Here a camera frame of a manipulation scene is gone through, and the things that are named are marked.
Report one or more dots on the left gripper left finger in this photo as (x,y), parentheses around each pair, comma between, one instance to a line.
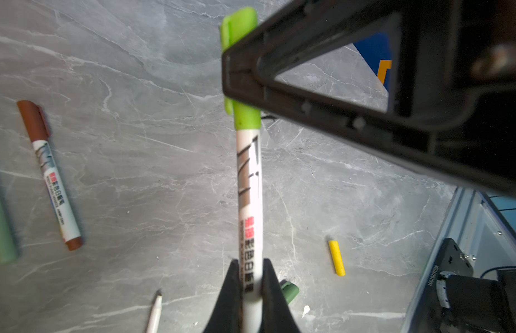
(227,310)

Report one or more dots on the white pen brown end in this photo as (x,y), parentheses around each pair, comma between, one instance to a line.
(37,130)

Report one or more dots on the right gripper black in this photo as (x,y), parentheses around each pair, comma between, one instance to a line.
(455,85)

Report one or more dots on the white pen light green end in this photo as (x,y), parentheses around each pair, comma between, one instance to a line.
(251,228)

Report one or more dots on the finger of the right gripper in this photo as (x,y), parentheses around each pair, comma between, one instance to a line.
(304,30)

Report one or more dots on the white pen dark green end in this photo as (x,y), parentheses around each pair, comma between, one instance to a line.
(8,249)

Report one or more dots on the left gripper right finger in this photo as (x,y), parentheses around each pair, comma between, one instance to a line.
(276,316)

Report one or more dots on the aluminium front rail frame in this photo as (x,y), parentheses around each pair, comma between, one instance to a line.
(483,225)

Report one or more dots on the white pen green tip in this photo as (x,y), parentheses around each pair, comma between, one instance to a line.
(154,319)

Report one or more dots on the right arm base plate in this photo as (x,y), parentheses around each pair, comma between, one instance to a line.
(428,314)

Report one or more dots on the yellow pen cap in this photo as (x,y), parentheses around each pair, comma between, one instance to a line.
(336,258)

